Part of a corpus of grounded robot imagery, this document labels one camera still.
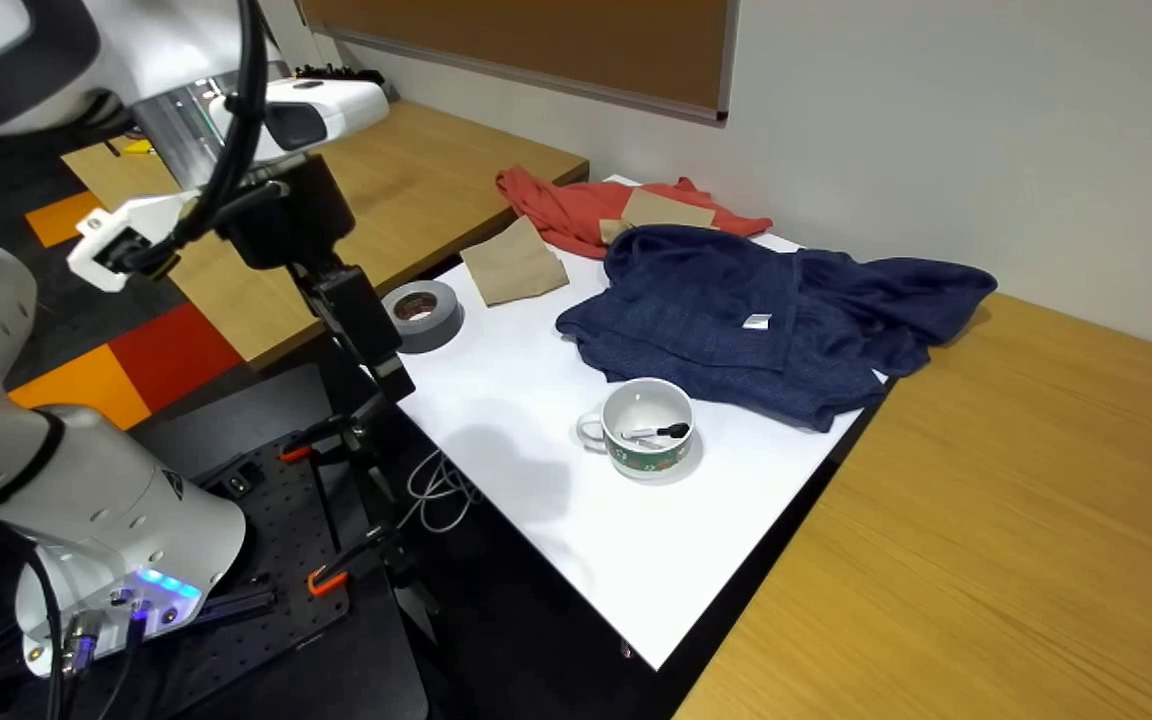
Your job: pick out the light wooden table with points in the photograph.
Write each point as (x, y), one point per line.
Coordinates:
(1030, 533)
(429, 175)

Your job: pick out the grey duct tape roll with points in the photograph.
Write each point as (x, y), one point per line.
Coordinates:
(420, 316)

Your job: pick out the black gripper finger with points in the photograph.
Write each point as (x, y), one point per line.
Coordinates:
(367, 367)
(392, 355)

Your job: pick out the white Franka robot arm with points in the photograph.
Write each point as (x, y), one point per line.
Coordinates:
(96, 504)

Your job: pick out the black marker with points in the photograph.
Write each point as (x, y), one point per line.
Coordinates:
(662, 430)

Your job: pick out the white mug with green band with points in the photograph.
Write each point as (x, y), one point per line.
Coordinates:
(651, 446)

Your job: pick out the navy blue cloth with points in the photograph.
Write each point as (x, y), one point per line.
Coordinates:
(738, 326)

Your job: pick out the red orange cloth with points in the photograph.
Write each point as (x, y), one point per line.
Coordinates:
(561, 204)

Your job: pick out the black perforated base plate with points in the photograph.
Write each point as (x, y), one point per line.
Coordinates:
(280, 533)

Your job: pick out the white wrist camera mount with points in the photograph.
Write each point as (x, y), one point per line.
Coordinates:
(110, 246)

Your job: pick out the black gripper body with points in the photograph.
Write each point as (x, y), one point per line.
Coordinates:
(284, 211)

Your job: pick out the tan folded cloth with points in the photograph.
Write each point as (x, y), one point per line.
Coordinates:
(515, 262)
(662, 215)

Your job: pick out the cork notice board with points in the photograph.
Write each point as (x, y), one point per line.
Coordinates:
(537, 42)

